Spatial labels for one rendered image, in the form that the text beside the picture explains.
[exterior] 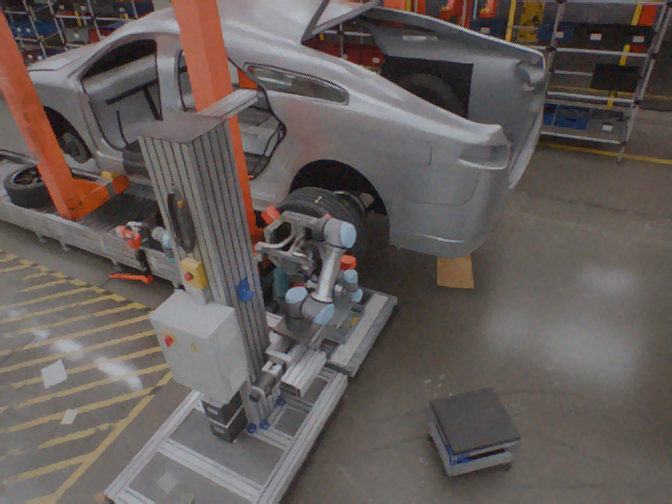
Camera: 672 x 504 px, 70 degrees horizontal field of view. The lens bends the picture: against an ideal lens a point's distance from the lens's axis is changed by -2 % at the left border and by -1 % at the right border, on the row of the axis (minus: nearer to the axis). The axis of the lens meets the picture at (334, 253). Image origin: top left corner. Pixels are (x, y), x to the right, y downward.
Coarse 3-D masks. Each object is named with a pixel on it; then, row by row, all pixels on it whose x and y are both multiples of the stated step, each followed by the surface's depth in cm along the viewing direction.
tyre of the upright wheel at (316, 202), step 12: (300, 192) 313; (312, 192) 308; (324, 192) 309; (288, 204) 304; (300, 204) 299; (312, 204) 298; (324, 204) 300; (336, 204) 304; (348, 204) 309; (312, 216) 299; (336, 216) 298; (348, 216) 305; (360, 228) 311; (360, 240) 312; (348, 252) 302; (360, 252) 315
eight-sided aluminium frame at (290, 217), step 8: (280, 216) 301; (288, 216) 298; (296, 216) 300; (304, 216) 297; (272, 224) 308; (280, 224) 305; (296, 224) 298; (304, 224) 295; (312, 224) 291; (264, 232) 316; (272, 232) 319; (272, 240) 324; (272, 256) 327; (296, 280) 330
